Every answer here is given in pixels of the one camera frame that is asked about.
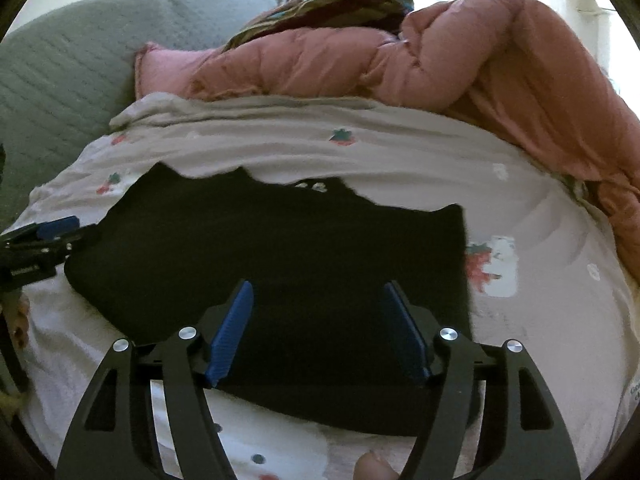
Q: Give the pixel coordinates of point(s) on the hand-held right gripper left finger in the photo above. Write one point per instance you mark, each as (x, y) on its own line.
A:
(232, 335)

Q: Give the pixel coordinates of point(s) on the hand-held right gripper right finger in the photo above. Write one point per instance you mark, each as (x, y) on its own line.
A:
(405, 335)

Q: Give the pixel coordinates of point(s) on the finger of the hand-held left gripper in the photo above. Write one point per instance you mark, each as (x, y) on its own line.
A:
(57, 226)
(75, 245)

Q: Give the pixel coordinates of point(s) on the black t-shirt with orange patch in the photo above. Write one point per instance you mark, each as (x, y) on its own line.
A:
(275, 240)

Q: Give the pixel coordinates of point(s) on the person's left hand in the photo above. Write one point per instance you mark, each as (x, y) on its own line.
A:
(17, 320)

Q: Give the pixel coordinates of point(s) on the person's right hand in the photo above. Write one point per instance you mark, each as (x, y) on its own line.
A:
(375, 467)

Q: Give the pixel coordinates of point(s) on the grey quilted headboard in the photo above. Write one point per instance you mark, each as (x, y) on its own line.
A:
(60, 75)

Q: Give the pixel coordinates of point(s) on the strawberry printed white bedsheet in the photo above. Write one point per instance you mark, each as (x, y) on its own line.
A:
(400, 160)

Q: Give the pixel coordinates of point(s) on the striped dark cloth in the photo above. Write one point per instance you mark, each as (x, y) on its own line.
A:
(340, 5)

